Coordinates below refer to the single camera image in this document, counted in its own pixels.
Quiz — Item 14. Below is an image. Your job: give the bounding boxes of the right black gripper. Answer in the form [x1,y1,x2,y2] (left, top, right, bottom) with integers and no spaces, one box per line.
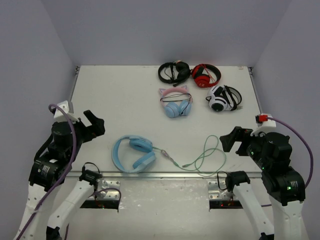
[219,126,270,170]

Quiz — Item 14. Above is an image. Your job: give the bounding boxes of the green headphone cable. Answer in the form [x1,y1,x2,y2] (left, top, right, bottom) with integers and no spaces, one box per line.
[151,134,228,173]

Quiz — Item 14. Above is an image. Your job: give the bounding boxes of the light blue headphones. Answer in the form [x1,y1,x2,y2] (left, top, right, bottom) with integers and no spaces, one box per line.
[111,135,156,174]

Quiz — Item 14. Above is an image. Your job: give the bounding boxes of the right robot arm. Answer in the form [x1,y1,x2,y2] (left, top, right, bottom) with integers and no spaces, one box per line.
[219,126,306,240]

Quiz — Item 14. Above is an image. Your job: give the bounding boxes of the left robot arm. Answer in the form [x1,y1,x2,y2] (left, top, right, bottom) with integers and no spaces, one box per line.
[15,109,105,240]

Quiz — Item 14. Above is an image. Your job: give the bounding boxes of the white black striped headphones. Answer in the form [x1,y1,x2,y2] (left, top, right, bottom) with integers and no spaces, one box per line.
[205,85,243,113]

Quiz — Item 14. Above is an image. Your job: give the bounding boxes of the pink cat ear headphones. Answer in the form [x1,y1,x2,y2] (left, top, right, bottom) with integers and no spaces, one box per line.
[158,85,193,118]

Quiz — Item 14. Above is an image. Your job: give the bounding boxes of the red headphones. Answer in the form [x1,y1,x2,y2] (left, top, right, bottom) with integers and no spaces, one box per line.
[191,63,222,88]

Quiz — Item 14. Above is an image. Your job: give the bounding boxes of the black headset with microphone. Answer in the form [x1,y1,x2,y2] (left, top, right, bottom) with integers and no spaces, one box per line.
[157,60,191,87]

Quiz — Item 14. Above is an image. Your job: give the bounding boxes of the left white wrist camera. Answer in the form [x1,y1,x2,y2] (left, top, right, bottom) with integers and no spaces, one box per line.
[53,100,80,123]

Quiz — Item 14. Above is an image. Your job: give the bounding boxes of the right metal mounting bracket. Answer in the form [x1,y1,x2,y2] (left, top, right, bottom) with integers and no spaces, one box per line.
[207,179,234,201]

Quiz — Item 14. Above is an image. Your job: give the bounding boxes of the metal mounting bracket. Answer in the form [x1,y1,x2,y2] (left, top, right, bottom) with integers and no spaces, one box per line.
[207,179,234,201]
[96,178,121,201]

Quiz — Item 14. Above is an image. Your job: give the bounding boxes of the aluminium table rail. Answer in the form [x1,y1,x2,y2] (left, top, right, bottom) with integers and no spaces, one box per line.
[67,171,262,180]

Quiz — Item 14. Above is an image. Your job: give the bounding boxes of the left metal mounting bracket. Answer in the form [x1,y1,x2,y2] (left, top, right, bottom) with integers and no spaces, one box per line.
[96,178,121,201]

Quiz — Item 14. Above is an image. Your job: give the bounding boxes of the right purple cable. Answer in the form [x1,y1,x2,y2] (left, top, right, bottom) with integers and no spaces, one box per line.
[259,117,314,208]

